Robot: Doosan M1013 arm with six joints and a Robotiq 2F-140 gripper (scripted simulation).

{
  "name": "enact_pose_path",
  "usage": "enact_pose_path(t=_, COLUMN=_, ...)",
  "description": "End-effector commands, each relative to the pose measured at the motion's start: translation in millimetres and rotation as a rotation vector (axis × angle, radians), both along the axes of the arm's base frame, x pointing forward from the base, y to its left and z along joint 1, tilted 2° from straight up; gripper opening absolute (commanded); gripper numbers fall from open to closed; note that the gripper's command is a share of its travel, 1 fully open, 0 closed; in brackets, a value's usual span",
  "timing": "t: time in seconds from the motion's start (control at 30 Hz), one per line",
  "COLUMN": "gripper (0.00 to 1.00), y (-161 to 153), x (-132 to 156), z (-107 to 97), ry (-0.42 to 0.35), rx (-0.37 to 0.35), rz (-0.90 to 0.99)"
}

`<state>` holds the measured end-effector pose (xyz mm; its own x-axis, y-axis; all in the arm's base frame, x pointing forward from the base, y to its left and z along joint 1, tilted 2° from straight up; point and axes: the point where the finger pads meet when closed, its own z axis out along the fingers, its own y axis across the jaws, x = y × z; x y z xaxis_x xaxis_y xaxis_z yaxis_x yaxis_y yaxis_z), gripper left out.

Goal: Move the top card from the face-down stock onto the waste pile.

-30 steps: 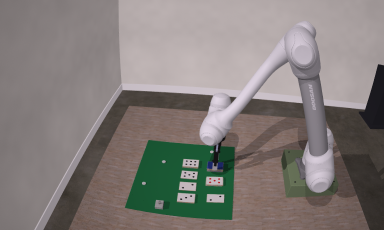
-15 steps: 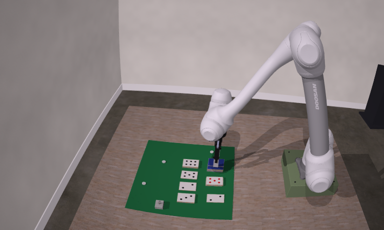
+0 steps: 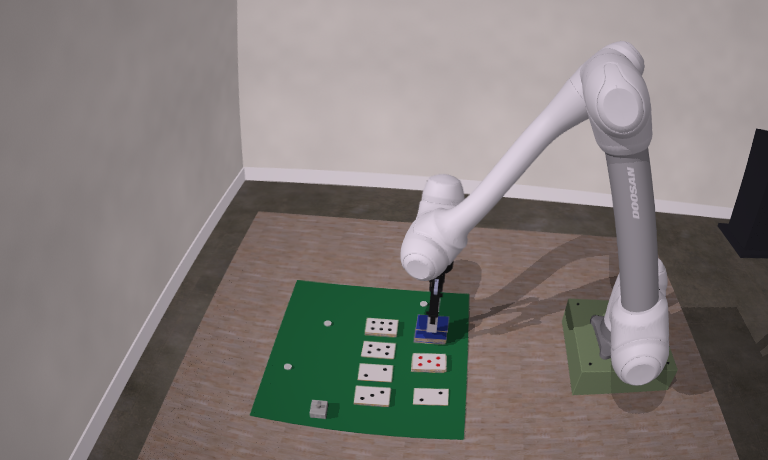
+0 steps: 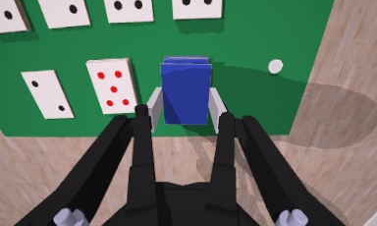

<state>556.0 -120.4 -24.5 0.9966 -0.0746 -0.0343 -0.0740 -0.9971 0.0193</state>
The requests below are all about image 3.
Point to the green felt mat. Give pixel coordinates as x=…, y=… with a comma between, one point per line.
x=325, y=362

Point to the blue rectangular card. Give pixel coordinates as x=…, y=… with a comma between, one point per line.
x=430, y=336
x=442, y=326

